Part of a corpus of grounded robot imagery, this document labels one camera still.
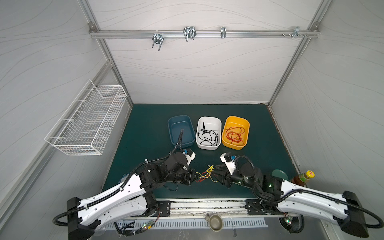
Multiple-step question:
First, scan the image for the blue plastic bin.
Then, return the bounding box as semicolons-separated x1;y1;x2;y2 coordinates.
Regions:
167;114;196;149

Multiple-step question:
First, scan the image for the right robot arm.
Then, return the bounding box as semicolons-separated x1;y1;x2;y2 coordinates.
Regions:
211;153;384;238

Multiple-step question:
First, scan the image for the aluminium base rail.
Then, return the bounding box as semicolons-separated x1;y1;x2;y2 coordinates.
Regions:
143;196;289;218

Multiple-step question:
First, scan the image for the white plastic bin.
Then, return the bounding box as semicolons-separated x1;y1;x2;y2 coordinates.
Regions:
196;117;222;151

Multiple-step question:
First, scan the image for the white wire basket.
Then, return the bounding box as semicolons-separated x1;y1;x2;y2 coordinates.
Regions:
45;80;127;156

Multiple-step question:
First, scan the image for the black cable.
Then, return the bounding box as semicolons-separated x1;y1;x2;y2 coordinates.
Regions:
197;121;220;147

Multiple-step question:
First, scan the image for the small metal cup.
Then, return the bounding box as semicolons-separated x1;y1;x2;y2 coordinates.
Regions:
205;213;224;232

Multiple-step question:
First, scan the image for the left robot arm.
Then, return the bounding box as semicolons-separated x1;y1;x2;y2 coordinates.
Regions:
52;133;197;240

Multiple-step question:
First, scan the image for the aluminium crossbar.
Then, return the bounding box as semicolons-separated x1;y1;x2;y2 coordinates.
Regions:
90;27;321;40

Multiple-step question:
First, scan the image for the yellow cap bottle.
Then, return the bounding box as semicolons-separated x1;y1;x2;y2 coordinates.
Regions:
290;171;315;187

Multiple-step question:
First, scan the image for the yellow plastic bin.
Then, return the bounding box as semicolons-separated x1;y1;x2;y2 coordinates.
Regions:
222;116;250;151

